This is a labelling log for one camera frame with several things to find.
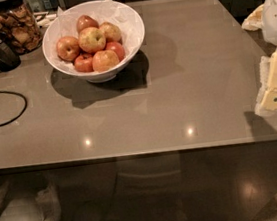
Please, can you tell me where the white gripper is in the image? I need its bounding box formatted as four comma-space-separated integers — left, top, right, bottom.
241, 0, 277, 117

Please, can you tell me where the yellow-red apple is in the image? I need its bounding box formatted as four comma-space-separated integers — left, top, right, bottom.
99, 22, 122, 43
78, 27, 106, 54

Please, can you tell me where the red right apple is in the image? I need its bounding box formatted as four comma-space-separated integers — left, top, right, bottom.
105, 41, 126, 60

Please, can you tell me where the yellow-orange front apple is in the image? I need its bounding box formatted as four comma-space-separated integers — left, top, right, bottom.
92, 50, 119, 72

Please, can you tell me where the dark red back apple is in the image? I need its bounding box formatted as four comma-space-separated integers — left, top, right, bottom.
76, 14, 99, 33

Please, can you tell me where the red front left apple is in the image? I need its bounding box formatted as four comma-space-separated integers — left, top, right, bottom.
74, 53, 93, 73

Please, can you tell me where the red-yellow left apple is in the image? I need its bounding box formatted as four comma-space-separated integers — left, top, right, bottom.
56, 35, 80, 62

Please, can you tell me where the white ceramic bowl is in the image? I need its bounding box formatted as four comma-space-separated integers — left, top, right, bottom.
37, 0, 151, 90

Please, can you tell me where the glass jar of dried chips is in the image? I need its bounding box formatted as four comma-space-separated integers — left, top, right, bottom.
0, 0, 42, 55

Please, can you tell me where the white shoe under table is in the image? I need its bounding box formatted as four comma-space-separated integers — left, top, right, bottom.
35, 184, 62, 221

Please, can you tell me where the black cable on table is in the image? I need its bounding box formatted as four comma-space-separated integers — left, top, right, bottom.
0, 85, 31, 127

